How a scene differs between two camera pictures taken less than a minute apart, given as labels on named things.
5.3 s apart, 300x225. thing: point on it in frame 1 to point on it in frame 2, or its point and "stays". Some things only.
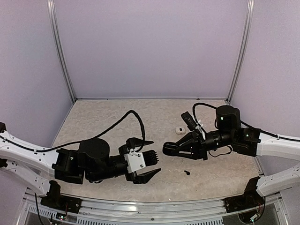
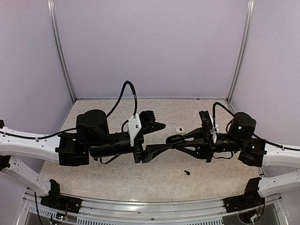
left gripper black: (143, 178) to (151, 151)
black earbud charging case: (170, 148) to (174, 139)
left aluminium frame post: (58, 41) stays
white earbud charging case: (180, 130) stays
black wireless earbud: (187, 172) stays
